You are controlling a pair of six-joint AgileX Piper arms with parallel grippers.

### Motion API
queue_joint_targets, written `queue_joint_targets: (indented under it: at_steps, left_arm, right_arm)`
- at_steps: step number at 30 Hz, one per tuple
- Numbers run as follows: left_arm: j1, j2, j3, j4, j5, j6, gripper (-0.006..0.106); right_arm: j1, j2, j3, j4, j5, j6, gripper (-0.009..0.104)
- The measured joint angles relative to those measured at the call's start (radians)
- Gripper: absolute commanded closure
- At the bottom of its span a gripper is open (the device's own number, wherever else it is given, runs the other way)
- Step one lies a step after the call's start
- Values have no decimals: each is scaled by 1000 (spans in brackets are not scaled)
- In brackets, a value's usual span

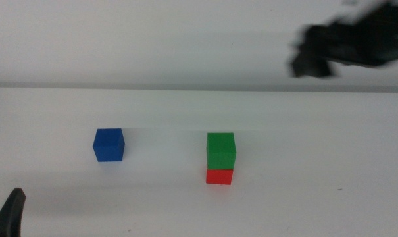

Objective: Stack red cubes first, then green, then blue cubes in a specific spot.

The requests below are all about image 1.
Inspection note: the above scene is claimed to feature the blue cube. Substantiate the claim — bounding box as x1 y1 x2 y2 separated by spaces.
92 128 126 163

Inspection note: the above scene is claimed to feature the green cube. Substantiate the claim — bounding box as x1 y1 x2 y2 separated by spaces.
206 132 237 171

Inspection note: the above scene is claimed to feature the red cube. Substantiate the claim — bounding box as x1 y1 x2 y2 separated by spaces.
205 168 234 186

